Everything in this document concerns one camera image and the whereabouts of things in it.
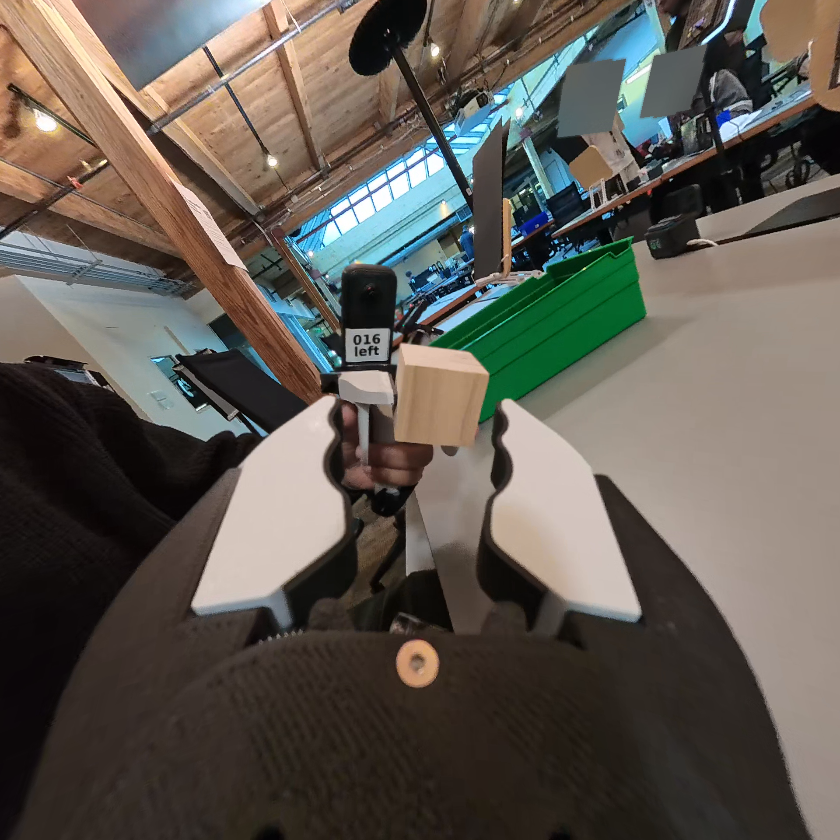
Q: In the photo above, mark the person's left forearm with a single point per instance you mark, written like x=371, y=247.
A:
x=197, y=466

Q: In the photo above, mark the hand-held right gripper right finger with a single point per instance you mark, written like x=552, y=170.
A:
x=558, y=525

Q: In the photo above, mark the medium wooden cube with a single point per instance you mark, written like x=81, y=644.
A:
x=439, y=394

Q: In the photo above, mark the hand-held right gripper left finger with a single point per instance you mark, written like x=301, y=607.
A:
x=275, y=518

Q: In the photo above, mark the wooden table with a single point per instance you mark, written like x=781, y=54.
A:
x=689, y=164

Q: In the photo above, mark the wooden post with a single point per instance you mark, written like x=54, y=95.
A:
x=164, y=197

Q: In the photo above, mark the white paper notice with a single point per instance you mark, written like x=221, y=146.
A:
x=210, y=226

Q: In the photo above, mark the green plastic bin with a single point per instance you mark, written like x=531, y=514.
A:
x=544, y=328

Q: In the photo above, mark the person's left hand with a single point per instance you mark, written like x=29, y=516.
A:
x=400, y=466

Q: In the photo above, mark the white wall socket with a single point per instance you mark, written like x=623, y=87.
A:
x=161, y=399

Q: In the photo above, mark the white ceiling projector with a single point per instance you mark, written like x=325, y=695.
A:
x=474, y=103

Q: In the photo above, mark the adjacent grey desk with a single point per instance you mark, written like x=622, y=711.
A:
x=459, y=308

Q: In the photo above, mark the small wooden board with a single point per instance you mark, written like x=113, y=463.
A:
x=590, y=167

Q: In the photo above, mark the thin wooden board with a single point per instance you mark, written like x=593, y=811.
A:
x=506, y=236

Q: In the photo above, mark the small black device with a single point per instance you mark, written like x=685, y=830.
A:
x=669, y=237

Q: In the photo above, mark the dark display panel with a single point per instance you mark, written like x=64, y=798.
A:
x=489, y=197

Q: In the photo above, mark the red badge with metal clip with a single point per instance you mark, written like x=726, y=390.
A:
x=403, y=623

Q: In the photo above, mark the blue plastic bin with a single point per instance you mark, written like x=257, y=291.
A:
x=533, y=220

